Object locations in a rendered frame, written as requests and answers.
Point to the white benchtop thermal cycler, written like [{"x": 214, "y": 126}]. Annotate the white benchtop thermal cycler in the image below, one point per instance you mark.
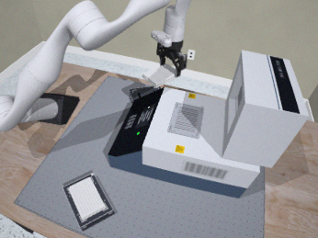
[{"x": 177, "y": 136}]

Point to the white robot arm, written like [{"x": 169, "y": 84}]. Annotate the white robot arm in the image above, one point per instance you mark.
[{"x": 91, "y": 30}]

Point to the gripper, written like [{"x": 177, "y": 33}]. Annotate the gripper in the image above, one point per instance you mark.
[{"x": 173, "y": 52}]

